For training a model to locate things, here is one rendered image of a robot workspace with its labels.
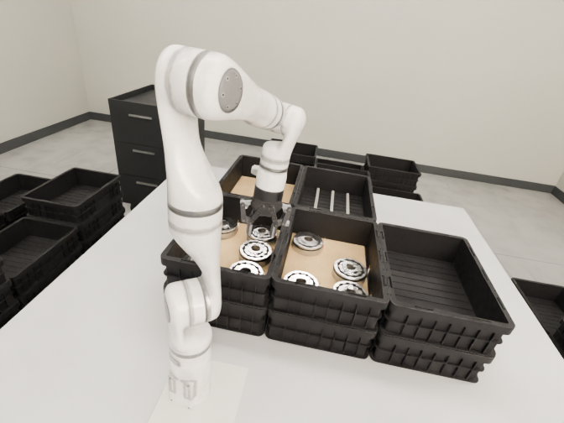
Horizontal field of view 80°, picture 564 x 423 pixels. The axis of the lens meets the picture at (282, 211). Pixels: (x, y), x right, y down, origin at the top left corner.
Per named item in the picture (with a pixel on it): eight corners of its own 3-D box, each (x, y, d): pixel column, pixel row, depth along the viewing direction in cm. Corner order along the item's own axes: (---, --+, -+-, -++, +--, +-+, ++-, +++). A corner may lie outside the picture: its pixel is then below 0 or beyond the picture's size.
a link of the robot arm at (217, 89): (294, 93, 66) (256, 85, 68) (221, 44, 41) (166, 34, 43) (282, 139, 67) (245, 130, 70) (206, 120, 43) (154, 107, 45)
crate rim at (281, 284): (388, 310, 83) (390, 304, 82) (269, 287, 86) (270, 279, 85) (375, 227, 118) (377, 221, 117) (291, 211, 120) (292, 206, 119)
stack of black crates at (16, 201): (24, 264, 189) (7, 212, 172) (-24, 254, 191) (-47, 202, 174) (73, 227, 223) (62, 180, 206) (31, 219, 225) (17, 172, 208)
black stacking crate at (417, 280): (495, 361, 86) (516, 331, 80) (378, 336, 88) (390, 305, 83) (453, 264, 120) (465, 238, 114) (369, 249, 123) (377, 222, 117)
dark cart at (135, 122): (177, 225, 264) (171, 109, 218) (122, 215, 267) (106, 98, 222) (205, 190, 317) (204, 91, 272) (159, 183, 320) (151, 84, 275)
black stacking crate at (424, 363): (478, 388, 91) (498, 359, 85) (368, 363, 94) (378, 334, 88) (442, 288, 126) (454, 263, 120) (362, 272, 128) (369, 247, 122)
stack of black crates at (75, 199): (91, 278, 186) (75, 207, 163) (40, 268, 188) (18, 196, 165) (130, 237, 220) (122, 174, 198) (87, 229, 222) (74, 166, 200)
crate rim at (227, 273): (269, 287, 86) (270, 279, 85) (158, 264, 89) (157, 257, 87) (291, 211, 120) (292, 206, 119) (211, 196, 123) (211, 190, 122)
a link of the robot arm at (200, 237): (232, 213, 56) (173, 221, 52) (225, 326, 69) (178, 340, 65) (216, 189, 63) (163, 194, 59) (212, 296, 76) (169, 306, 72)
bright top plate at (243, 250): (265, 264, 101) (265, 263, 101) (234, 255, 103) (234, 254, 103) (275, 246, 110) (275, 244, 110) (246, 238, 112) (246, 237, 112)
